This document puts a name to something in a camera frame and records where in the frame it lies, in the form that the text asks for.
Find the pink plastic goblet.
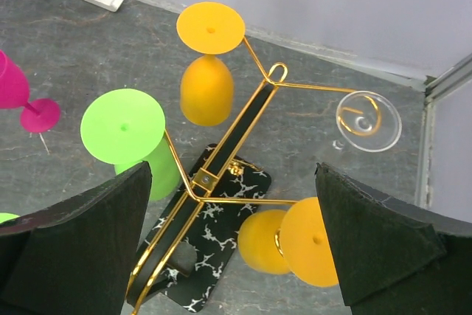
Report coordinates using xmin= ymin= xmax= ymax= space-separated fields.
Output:
xmin=1 ymin=51 xmax=60 ymax=134

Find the clear champagne flute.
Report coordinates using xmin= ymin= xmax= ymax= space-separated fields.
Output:
xmin=335 ymin=91 xmax=402 ymax=153

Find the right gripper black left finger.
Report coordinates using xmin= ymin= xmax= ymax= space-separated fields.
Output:
xmin=1 ymin=162 xmax=151 ymax=315

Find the gold wire wine glass rack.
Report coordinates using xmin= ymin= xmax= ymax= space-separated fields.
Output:
xmin=126 ymin=36 xmax=383 ymax=314

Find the orange plastic goblet front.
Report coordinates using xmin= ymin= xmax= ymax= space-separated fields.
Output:
xmin=176 ymin=1 xmax=246 ymax=127

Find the green plastic goblet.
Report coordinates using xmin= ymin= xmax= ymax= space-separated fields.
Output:
xmin=80 ymin=89 xmax=180 ymax=201
xmin=0 ymin=212 xmax=18 ymax=224

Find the orange plastic goblet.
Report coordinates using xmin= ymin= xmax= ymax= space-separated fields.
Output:
xmin=237 ymin=197 xmax=339 ymax=288
xmin=176 ymin=1 xmax=246 ymax=127

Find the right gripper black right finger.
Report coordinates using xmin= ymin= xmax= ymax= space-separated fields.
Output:
xmin=316 ymin=163 xmax=471 ymax=315

